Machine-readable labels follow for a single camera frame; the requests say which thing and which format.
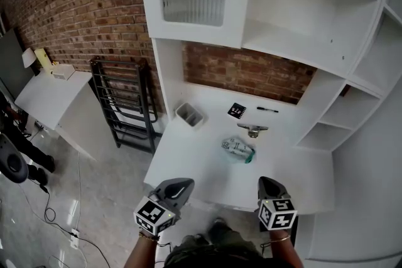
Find black printed card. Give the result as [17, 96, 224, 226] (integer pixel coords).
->
[227, 102, 247, 119]

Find white floor cable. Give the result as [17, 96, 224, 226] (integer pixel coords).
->
[75, 152, 83, 232]

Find clear plastic bag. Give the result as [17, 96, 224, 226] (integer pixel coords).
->
[220, 135, 257, 166]

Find pale yellow box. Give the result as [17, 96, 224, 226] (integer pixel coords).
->
[33, 47, 53, 73]

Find small white box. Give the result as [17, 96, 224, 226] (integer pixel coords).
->
[52, 64, 76, 81]

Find metal clip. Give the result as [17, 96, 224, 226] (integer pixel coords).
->
[237, 123, 269, 139]

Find black folding metal rack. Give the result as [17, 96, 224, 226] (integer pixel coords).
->
[90, 56, 163, 154]

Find thin right wrist bracelet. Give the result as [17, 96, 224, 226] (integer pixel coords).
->
[269, 233, 291, 244]

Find person's right forearm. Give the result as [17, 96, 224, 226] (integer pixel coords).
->
[268, 228, 304, 268]

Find grey round device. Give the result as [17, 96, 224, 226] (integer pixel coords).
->
[0, 134, 29, 183]

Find beaded left wrist bracelet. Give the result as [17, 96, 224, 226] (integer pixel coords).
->
[138, 230, 160, 243]

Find black floor cable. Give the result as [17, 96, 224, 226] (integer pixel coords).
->
[18, 178, 111, 268]

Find person's olive clothing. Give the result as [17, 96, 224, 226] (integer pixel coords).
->
[165, 218, 271, 268]

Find white table lamp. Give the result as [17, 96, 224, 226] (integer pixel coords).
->
[21, 47, 38, 76]

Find grey upright panel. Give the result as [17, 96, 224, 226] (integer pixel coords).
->
[0, 28, 34, 101]

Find white desk with hutch shelves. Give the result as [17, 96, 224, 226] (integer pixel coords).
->
[138, 0, 402, 214]

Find white divided pen holder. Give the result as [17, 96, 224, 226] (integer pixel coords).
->
[175, 102, 204, 129]

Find small white table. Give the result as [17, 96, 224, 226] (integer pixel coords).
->
[14, 70, 101, 161]

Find person's left forearm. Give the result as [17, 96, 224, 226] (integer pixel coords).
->
[124, 228, 161, 268]

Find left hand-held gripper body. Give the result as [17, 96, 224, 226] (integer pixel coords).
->
[133, 190, 188, 236]

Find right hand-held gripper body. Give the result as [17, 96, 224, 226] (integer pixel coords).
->
[256, 196, 298, 232]

